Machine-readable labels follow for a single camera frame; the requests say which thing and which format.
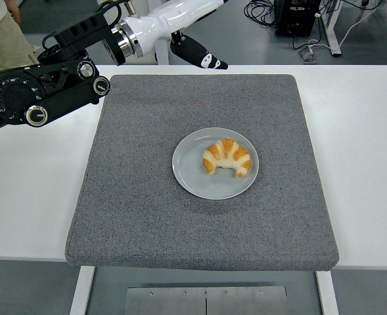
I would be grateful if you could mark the black computer box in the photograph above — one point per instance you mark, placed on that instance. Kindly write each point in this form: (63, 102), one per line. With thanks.
(295, 18)

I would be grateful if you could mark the grey floor socket box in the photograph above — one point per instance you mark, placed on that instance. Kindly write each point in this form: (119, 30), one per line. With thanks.
(307, 54)

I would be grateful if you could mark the grey felt mat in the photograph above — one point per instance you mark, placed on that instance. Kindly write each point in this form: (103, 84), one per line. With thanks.
(196, 229)

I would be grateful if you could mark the white table leg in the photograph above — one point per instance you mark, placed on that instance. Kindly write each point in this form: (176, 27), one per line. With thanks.
(328, 295)
(81, 292)

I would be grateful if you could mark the person's hand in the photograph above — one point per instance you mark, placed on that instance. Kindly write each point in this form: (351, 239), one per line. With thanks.
(14, 10)

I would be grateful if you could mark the croissant bread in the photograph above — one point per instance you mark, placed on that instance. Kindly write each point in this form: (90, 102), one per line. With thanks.
(227, 151)

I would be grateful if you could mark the grey round plate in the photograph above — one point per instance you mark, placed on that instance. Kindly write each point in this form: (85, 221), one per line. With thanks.
(190, 170)

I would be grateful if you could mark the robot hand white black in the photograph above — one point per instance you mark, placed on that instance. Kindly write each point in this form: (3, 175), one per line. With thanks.
(167, 18)

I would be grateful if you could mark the white desk leg with foot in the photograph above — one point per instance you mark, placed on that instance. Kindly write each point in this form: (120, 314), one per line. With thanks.
(332, 29)

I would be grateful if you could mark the grey metal plate with screws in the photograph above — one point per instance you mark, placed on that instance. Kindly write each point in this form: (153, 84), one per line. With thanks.
(180, 300)

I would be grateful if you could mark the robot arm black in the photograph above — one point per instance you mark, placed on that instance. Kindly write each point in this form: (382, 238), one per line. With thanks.
(15, 95)

